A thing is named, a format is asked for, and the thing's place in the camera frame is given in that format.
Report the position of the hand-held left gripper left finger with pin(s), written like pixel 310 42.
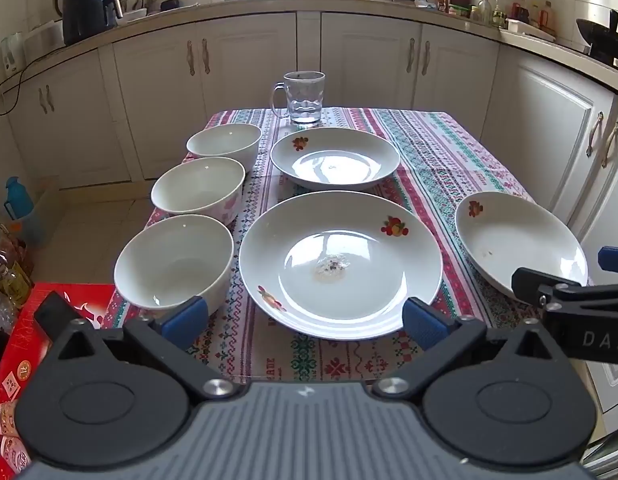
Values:
pixel 186 319

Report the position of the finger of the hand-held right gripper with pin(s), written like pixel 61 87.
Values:
pixel 529 285
pixel 614 260

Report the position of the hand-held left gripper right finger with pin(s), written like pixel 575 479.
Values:
pixel 425 324

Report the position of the white plate fruit print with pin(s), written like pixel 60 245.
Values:
pixel 514 240
pixel 299 240
pixel 334 160

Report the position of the white ceramic bowl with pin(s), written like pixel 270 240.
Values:
pixel 224 142
pixel 174 260

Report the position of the white bowl pink flower print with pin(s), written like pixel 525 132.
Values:
pixel 194 190

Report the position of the patterned tablecloth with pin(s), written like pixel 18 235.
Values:
pixel 439 160

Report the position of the red printed box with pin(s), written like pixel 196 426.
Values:
pixel 19 360

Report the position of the yellow oil bottle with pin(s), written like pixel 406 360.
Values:
pixel 11 280

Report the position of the blue thermos jug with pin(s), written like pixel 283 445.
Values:
pixel 16 200

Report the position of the black wok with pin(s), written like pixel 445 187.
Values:
pixel 601 37

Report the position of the white plastic tray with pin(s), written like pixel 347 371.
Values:
pixel 529 28

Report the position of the clear glass mug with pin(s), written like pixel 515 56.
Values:
pixel 304 100

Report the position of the orange seasoning bottle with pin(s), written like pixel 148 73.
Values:
pixel 546 15

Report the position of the red seasoning bottle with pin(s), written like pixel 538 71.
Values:
pixel 519 10

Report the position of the clear bottle white cap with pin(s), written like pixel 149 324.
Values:
pixel 499 10

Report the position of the clear glass bottle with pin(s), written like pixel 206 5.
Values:
pixel 484 10

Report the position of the green packet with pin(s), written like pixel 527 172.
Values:
pixel 459 10

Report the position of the small black pot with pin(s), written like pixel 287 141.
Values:
pixel 171 5

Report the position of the white electric kettle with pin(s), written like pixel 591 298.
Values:
pixel 11 55

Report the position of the beige kitchen countertop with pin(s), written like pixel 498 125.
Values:
pixel 289 4

